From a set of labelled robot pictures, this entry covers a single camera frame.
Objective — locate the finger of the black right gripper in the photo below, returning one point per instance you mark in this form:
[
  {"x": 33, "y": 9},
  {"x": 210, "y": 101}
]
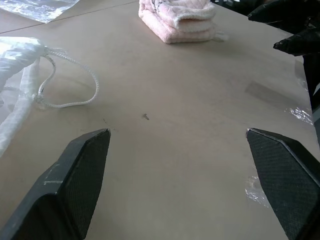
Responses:
[
  {"x": 300, "y": 42},
  {"x": 295, "y": 11}
]

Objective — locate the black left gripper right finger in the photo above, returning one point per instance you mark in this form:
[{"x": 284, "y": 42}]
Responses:
[{"x": 282, "y": 180}]

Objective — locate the folded pink towel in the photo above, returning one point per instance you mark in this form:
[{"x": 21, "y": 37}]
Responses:
[{"x": 181, "y": 20}]

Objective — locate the clear plastic sheet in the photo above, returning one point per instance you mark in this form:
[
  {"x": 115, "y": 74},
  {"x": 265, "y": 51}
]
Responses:
[{"x": 37, "y": 8}]

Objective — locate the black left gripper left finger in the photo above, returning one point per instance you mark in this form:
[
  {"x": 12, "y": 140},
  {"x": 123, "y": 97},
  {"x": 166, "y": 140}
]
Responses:
[{"x": 67, "y": 190}]

